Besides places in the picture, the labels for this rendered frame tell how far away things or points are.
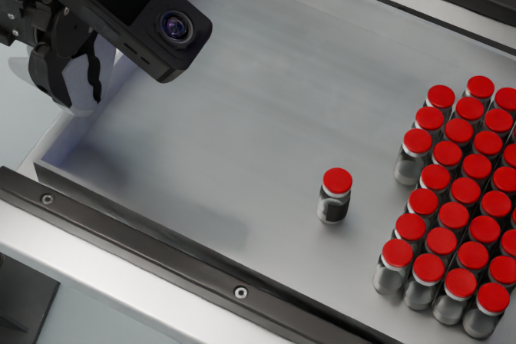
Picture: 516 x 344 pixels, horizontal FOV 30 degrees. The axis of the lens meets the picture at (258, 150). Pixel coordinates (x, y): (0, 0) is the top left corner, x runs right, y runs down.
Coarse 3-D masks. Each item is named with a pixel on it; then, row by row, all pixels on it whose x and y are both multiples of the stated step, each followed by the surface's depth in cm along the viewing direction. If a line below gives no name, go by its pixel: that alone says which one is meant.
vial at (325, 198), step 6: (324, 192) 67; (348, 192) 67; (324, 198) 67; (330, 198) 67; (336, 198) 67; (342, 198) 67; (348, 198) 68; (318, 204) 69; (324, 204) 68; (330, 204) 68; (336, 204) 67; (342, 204) 68; (318, 210) 70; (324, 210) 69; (318, 216) 70; (324, 216) 69; (324, 222) 70; (330, 222) 70; (336, 222) 70
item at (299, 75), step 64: (192, 0) 81; (256, 0) 82; (320, 0) 80; (128, 64) 76; (192, 64) 78; (256, 64) 78; (320, 64) 78; (384, 64) 78; (448, 64) 78; (512, 64) 75; (64, 128) 70; (128, 128) 74; (192, 128) 74; (256, 128) 74; (320, 128) 75; (384, 128) 75; (512, 128) 75; (64, 192) 70; (128, 192) 71; (192, 192) 71; (256, 192) 71; (384, 192) 72; (256, 256) 68; (320, 256) 68; (384, 320) 66
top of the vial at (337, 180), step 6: (336, 168) 67; (324, 174) 67; (330, 174) 67; (336, 174) 67; (342, 174) 67; (348, 174) 67; (324, 180) 67; (330, 180) 67; (336, 180) 67; (342, 180) 67; (348, 180) 67; (324, 186) 67; (330, 186) 66; (336, 186) 66; (342, 186) 66; (348, 186) 66; (330, 192) 66; (336, 192) 66; (342, 192) 66
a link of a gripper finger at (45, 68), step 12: (48, 36) 60; (36, 48) 59; (48, 48) 59; (36, 60) 60; (48, 60) 60; (60, 60) 61; (36, 72) 61; (48, 72) 60; (60, 72) 62; (36, 84) 62; (48, 84) 61; (60, 84) 62; (60, 96) 63
